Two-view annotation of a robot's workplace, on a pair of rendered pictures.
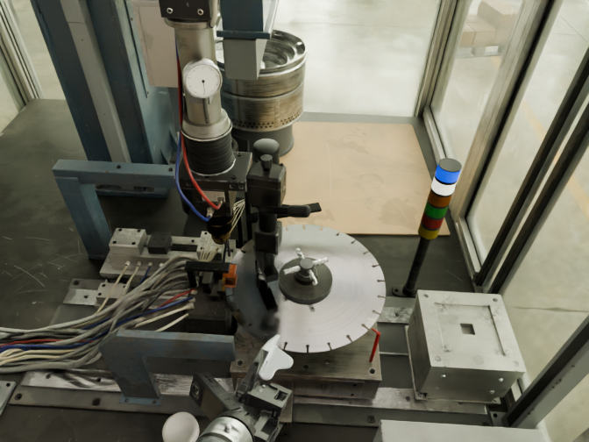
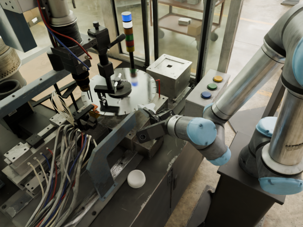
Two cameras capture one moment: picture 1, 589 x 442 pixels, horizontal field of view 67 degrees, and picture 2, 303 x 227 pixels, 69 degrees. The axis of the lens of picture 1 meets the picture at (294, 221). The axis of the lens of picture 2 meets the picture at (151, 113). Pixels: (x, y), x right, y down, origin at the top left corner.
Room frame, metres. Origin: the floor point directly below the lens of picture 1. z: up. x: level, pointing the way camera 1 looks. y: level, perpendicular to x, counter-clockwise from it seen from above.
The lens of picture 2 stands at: (0.04, 0.53, 1.55)
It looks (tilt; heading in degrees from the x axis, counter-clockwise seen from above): 45 degrees down; 304
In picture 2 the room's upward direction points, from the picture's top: 4 degrees counter-clockwise
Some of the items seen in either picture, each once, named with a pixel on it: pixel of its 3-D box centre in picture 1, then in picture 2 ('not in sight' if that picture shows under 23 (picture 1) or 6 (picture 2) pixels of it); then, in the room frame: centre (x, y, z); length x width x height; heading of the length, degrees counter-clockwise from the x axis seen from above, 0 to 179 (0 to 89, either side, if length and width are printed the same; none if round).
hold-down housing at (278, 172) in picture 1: (267, 206); (102, 51); (0.56, 0.05, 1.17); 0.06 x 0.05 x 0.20; 79
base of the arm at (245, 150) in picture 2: not in sight; (261, 155); (-0.04, -0.11, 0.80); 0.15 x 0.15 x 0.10
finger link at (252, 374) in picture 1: (255, 374); (151, 115); (0.36, 0.06, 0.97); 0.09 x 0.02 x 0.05; 159
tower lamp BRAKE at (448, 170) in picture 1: (448, 170); (126, 16); (0.71, -0.30, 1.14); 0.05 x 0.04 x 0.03; 178
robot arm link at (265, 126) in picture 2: not in sight; (271, 138); (-0.04, -0.10, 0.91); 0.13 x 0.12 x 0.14; 110
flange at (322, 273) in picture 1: (305, 276); (118, 86); (0.58, -0.03, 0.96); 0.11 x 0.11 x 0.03
